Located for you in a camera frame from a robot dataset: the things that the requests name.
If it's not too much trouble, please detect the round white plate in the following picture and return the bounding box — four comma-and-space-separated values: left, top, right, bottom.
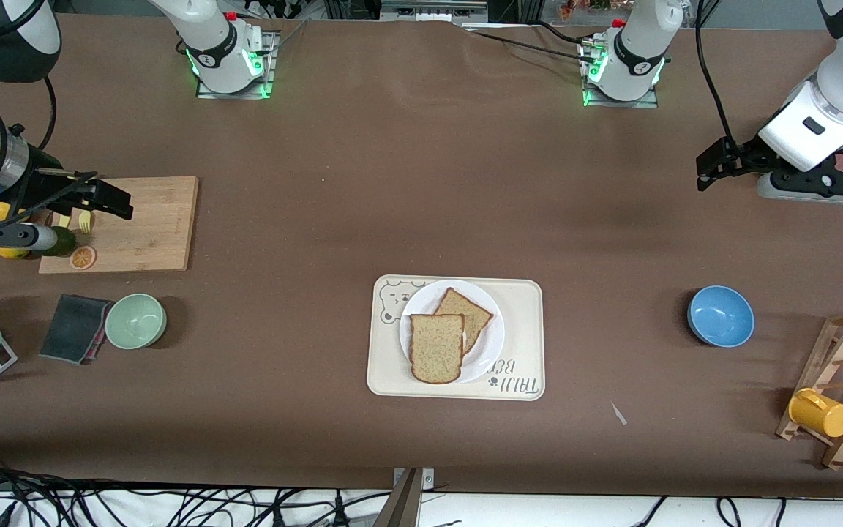
399, 280, 505, 384

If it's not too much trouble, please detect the whole bread slice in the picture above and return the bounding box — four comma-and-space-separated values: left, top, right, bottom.
410, 313, 465, 384

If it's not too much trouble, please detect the bamboo cutting board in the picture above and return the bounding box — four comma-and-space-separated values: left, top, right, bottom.
39, 176, 200, 274

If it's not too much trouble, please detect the green avocado toy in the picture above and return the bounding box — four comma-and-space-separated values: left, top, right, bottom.
41, 227, 77, 258

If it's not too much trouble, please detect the mint green bowl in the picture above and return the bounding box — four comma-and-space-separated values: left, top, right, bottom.
105, 294, 168, 350

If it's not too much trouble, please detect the folded dark grey cloth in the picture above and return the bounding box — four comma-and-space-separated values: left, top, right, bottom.
39, 294, 113, 365

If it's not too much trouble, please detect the blue bowl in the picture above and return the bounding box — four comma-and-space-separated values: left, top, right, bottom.
687, 285, 755, 348

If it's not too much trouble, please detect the cream bear print tray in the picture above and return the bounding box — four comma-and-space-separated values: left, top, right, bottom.
367, 275, 545, 401

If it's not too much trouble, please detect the yellow mug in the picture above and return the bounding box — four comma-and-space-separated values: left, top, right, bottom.
788, 388, 843, 438

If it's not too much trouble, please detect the bread slice under egg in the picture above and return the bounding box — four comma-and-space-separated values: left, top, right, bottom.
434, 288, 495, 354

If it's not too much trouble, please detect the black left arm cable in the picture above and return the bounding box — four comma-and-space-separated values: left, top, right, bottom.
694, 0, 741, 151

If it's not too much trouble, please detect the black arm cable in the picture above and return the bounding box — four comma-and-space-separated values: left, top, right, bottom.
0, 73, 100, 235
694, 0, 741, 151

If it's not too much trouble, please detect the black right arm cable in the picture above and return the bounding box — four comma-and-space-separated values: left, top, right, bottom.
0, 73, 100, 235

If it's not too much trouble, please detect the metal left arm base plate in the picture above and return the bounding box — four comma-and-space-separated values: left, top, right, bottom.
579, 37, 660, 109

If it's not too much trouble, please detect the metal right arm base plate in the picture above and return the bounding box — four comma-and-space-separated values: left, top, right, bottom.
195, 29, 280, 100

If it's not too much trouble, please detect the black base cable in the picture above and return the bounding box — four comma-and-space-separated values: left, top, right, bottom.
462, 22, 598, 63

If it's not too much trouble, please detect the black cable tangle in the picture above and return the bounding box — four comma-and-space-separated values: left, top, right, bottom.
0, 454, 393, 527

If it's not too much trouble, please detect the metal mount bracket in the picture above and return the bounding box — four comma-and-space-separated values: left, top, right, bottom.
391, 468, 435, 527

